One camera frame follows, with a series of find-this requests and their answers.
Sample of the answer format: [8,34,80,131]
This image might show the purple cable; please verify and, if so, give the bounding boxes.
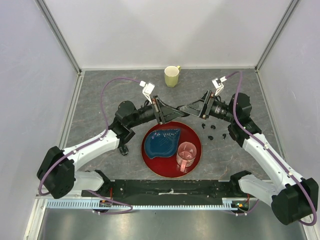
[224,70,317,227]
[37,77,147,216]

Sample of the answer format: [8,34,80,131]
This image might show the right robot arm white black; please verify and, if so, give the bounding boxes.
[178,92,319,226]

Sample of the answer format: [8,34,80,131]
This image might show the yellow-green ceramic mug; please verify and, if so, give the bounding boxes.
[164,65,181,88]

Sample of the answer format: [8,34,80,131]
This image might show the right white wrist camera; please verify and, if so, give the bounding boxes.
[211,76,227,96]

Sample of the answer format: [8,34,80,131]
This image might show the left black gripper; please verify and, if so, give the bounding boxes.
[128,95,184,128]

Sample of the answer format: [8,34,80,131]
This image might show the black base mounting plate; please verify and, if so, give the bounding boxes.
[96,179,248,206]

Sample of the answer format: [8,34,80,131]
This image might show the pink glass mug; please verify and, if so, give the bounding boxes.
[176,141,197,173]

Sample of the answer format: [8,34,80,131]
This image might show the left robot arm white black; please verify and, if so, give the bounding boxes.
[36,97,189,199]

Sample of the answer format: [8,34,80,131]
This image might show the slotted cable duct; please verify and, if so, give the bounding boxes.
[46,198,238,211]

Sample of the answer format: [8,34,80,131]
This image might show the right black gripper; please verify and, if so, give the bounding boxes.
[180,89,237,123]

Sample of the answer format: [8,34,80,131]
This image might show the blue leaf-shaped dish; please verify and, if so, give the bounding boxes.
[143,128,181,159]

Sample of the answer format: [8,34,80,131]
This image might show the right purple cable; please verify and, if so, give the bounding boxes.
[224,70,317,227]

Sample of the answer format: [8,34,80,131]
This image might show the aluminium frame post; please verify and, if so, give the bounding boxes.
[34,0,83,75]
[254,0,302,73]

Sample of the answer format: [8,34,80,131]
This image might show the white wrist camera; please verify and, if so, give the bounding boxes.
[211,76,227,96]
[139,81,155,103]

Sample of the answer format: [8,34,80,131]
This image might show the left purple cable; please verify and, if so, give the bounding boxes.
[37,77,147,216]

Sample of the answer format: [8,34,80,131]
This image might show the black earbud case gold rim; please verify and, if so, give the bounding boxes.
[176,105,190,116]

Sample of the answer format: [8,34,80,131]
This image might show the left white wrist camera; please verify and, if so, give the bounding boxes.
[139,81,155,103]

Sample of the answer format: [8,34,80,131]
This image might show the left aluminium frame post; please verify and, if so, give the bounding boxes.
[34,0,83,75]

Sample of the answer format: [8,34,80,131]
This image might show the right aluminium frame post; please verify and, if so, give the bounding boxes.
[254,0,302,73]

